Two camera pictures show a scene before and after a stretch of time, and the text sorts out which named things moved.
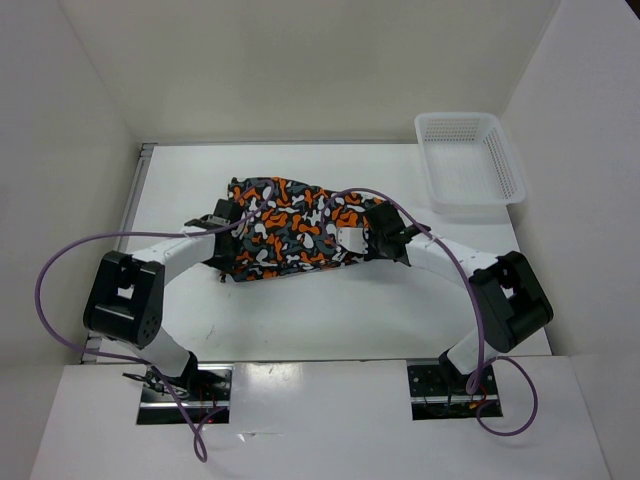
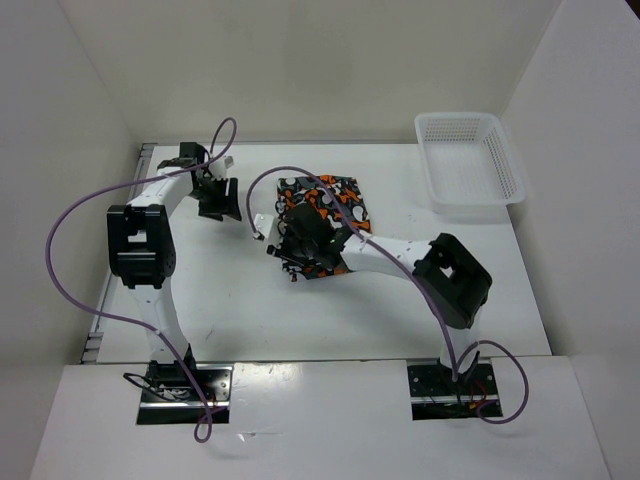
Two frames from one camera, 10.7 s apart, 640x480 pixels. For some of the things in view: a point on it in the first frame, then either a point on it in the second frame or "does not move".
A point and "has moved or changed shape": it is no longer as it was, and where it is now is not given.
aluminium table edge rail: [91, 352] does not move
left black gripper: [226, 263] → [229, 207]
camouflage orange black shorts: [285, 226] has moved or changed shape
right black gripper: [369, 235] → [283, 249]
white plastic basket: [470, 164] does not move
